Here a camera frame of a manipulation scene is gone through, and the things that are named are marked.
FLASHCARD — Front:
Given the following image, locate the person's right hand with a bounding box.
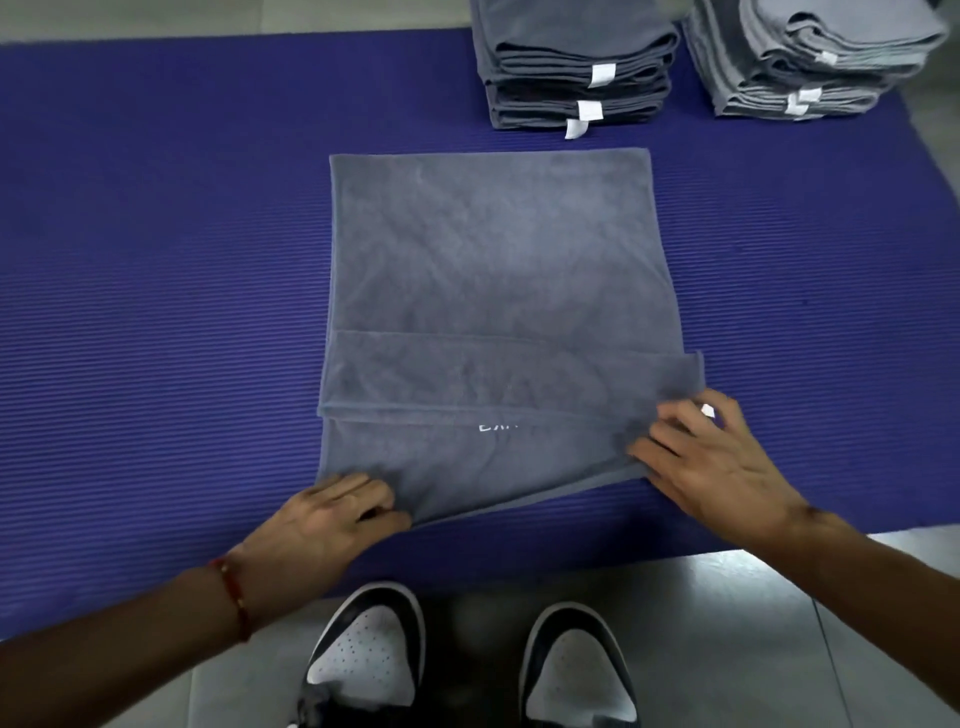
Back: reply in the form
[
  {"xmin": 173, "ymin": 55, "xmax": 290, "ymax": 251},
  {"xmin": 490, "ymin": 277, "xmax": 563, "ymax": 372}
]
[{"xmin": 628, "ymin": 388, "xmax": 815, "ymax": 554}]

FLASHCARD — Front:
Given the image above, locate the person's left hand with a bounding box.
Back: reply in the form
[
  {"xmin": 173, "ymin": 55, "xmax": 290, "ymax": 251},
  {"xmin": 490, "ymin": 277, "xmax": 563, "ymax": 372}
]
[{"xmin": 238, "ymin": 472, "xmax": 414, "ymax": 622}]

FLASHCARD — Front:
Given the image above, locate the purple ribbed mat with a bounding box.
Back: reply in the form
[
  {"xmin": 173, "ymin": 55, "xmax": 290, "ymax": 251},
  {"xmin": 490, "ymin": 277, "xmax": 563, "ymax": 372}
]
[{"xmin": 0, "ymin": 28, "xmax": 960, "ymax": 639}]

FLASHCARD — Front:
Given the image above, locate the person's right forearm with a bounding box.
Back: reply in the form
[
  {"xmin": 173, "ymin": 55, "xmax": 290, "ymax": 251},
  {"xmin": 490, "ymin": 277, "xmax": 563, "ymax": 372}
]
[{"xmin": 779, "ymin": 509, "xmax": 960, "ymax": 721}]

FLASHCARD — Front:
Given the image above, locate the person's left forearm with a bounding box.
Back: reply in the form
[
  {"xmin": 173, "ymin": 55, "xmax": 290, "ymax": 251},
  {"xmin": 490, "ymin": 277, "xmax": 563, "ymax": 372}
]
[{"xmin": 0, "ymin": 566, "xmax": 245, "ymax": 728}]

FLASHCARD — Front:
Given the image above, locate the black and white sneaker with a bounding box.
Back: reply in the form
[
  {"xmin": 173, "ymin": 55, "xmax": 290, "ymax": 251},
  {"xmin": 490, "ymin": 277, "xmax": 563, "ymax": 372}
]
[
  {"xmin": 518, "ymin": 601, "xmax": 641, "ymax": 728},
  {"xmin": 288, "ymin": 581, "xmax": 427, "ymax": 728}
]

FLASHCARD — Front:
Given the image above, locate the red string bracelet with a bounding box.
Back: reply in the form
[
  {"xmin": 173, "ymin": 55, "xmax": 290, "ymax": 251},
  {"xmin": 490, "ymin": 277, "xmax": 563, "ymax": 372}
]
[{"xmin": 209, "ymin": 553, "xmax": 254, "ymax": 644}]

